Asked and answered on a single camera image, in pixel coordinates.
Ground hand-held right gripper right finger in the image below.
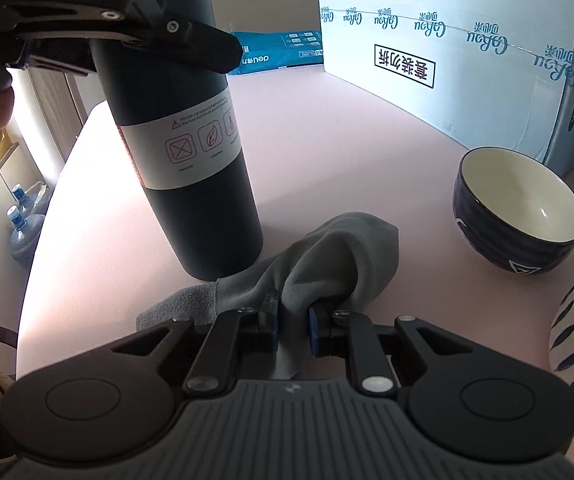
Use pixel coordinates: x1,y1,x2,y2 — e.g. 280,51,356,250
307,306,472,398

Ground dark blue vacuum bottle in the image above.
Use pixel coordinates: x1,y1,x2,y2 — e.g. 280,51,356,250
90,0,266,282

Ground teal paper ream packet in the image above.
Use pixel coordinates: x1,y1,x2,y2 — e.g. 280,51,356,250
229,30,326,77

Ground light blue cardboard box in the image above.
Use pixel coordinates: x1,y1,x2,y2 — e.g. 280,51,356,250
314,0,574,172

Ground grey cloth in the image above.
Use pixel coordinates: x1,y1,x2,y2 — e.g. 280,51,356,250
136,212,401,382

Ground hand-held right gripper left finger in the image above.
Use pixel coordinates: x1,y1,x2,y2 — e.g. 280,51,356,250
110,296,283,397

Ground blue water jug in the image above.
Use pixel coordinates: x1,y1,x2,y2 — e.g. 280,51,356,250
7,205,48,267
11,184,53,217

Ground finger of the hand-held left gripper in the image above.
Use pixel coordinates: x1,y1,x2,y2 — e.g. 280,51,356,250
96,0,245,74

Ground dark blue patterned bowl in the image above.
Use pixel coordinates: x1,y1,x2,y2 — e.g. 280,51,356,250
453,146,574,276

